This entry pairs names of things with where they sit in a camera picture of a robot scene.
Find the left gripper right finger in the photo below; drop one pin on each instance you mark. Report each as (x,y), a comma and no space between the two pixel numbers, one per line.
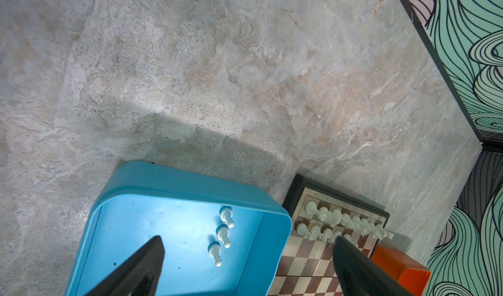
(358,275)

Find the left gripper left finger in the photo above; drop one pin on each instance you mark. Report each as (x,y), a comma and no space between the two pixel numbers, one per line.
(138,275)

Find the white pawn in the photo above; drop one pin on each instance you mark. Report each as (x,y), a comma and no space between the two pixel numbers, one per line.
(223,235)
(214,251)
(226,216)

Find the orange plastic tray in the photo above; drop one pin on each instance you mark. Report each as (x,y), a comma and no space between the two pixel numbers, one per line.
(409,273)

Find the folding chess board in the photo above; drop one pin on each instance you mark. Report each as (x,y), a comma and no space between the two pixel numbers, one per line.
(320,214)

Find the blue plastic tray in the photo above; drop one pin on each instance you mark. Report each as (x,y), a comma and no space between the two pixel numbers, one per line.
(142,200)

